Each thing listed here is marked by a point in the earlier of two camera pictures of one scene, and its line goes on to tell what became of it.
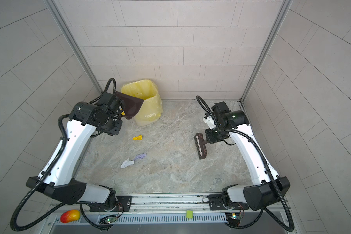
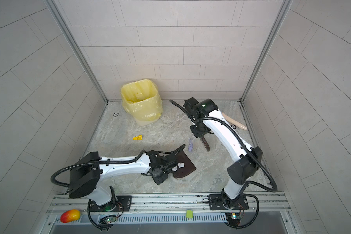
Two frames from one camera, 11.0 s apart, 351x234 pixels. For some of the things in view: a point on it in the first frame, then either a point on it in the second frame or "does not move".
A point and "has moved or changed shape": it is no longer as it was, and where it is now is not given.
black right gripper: (209, 135) → (197, 134)
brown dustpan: (131, 106) → (189, 166)
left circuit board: (107, 219) does not move
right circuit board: (233, 219) does not move
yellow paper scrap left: (139, 137) does not move
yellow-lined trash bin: (151, 109) does not move
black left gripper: (118, 128) → (160, 181)
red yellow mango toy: (70, 215) does not move
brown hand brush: (200, 144) has moved or changed shape
